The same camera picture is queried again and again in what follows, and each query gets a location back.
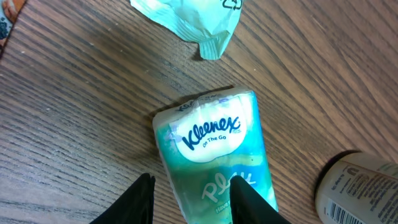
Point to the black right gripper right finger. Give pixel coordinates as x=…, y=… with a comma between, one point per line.
x=248, y=207

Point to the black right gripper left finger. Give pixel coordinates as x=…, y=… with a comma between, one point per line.
x=134, y=206

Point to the teal white tissue packet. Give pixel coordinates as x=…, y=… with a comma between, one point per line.
x=204, y=143

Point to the green lid white jar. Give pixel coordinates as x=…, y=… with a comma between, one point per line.
x=357, y=188

